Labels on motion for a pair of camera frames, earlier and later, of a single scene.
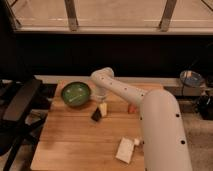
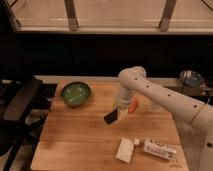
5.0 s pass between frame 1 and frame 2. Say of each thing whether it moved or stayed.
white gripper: moved
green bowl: stayed
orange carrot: stayed
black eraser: moved
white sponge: stayed
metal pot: stayed
